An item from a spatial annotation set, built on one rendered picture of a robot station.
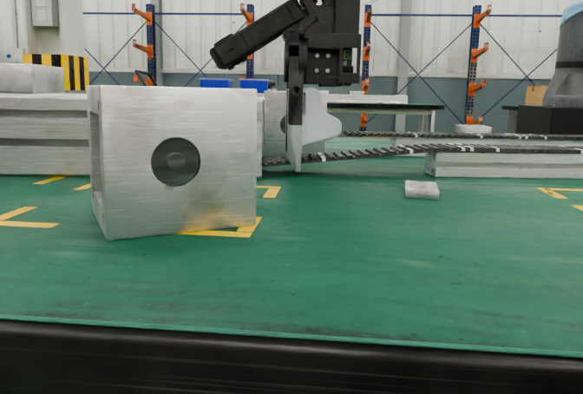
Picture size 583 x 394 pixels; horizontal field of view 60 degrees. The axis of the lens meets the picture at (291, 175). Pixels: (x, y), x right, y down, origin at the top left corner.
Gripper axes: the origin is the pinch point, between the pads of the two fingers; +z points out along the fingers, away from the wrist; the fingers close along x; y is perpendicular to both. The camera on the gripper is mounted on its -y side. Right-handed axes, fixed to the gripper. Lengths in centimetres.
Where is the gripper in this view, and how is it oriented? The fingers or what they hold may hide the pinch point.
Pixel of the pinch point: (290, 157)
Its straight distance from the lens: 58.6
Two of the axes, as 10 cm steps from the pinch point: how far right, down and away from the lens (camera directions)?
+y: 10.0, 0.2, 0.4
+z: -0.2, 9.9, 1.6
